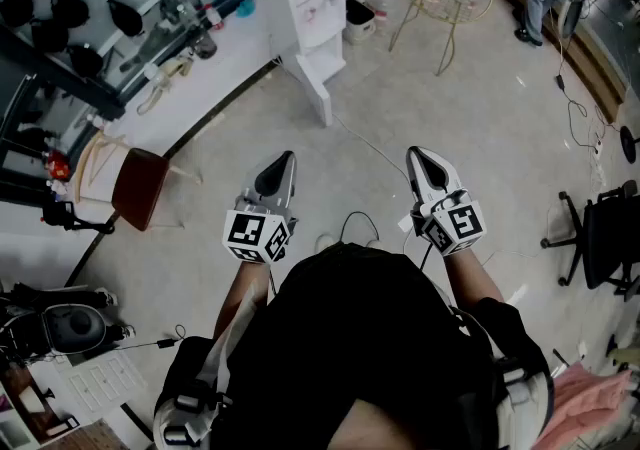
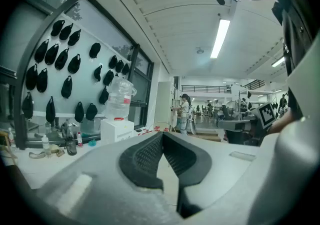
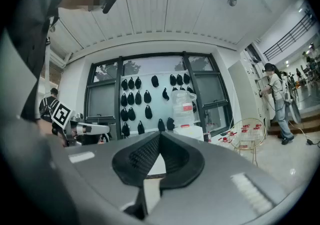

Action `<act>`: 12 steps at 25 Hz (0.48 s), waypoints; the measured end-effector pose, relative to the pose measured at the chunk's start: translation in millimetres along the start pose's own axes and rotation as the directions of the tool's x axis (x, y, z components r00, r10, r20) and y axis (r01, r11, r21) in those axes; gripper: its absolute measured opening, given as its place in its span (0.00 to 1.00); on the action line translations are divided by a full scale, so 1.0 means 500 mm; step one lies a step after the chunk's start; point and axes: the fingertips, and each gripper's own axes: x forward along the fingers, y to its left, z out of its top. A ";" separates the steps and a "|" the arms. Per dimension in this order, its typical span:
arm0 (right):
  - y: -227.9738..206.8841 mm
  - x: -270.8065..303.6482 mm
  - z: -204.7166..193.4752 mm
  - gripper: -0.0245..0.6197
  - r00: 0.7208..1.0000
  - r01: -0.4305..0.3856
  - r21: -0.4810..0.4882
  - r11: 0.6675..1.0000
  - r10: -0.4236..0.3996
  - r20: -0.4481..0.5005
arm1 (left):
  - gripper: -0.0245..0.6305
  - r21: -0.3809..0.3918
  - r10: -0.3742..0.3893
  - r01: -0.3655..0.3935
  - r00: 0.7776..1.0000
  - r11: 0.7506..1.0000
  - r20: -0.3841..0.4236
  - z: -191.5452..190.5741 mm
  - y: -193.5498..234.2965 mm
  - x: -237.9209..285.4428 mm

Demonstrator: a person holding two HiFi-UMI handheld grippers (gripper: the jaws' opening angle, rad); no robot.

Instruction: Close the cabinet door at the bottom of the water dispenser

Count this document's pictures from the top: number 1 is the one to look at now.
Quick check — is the dark metal window frame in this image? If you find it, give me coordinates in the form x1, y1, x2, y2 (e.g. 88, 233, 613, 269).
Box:
0, 25, 127, 207

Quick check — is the black looped cable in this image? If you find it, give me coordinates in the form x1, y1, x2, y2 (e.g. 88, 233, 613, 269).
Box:
340, 210, 382, 245

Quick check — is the white bin with black lid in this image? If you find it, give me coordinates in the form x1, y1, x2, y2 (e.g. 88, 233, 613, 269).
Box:
343, 0, 378, 46

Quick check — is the white harness strap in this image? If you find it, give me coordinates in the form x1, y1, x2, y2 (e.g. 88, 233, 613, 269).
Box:
492, 352, 556, 450
152, 335, 234, 450

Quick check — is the long black floor cable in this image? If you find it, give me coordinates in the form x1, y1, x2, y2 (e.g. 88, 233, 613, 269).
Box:
548, 2, 609, 152

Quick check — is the beige coiled cord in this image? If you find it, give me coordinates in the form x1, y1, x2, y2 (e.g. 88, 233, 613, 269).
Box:
135, 56, 195, 116

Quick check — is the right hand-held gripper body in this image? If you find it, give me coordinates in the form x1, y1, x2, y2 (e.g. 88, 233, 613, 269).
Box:
409, 177, 488, 258

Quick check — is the person's black clothed torso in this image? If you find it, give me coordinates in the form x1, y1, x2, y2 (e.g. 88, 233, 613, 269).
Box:
219, 241, 551, 450

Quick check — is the person's left forearm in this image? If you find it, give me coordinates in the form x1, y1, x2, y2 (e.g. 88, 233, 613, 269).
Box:
213, 257, 275, 340

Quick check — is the black power adapter with cable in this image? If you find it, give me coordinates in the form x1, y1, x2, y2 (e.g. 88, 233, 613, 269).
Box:
117, 323, 189, 352

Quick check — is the red packet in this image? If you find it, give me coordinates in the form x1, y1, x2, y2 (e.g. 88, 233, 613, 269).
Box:
45, 150, 71, 180

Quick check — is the white cabinet door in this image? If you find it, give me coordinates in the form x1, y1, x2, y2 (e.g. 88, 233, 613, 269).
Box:
294, 53, 334, 128

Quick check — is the brown seat wooden chair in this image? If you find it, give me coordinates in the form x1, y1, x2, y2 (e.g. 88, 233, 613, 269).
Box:
73, 131, 204, 233

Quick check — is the pink cloth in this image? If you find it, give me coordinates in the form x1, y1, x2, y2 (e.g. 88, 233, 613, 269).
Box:
534, 361, 637, 450

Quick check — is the person's right forearm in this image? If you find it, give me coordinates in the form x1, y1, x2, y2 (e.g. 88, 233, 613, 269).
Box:
442, 245, 505, 308

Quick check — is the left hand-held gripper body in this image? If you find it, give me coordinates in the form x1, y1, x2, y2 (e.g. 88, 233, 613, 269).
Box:
222, 172, 300, 266

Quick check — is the black round stand base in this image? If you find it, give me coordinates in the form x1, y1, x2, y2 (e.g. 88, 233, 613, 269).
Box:
618, 124, 640, 165

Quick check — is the white floor cable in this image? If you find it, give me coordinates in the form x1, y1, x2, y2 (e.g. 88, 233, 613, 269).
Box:
331, 111, 419, 182

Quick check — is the small white drawer cabinet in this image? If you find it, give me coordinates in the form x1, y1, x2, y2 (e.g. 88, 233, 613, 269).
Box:
53, 351, 150, 428

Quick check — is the grey and black headset case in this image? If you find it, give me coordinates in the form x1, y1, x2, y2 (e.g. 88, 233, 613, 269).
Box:
40, 301, 110, 355

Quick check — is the black office chair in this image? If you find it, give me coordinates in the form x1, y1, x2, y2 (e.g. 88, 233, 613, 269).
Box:
540, 179, 640, 303

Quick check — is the white water dispenser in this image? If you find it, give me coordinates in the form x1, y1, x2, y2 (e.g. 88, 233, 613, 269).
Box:
248, 0, 348, 84

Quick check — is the white counter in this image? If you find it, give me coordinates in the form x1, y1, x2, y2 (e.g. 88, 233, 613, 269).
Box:
74, 0, 281, 159

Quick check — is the black clamp stand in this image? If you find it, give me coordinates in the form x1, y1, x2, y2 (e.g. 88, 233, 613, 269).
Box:
40, 198, 117, 235

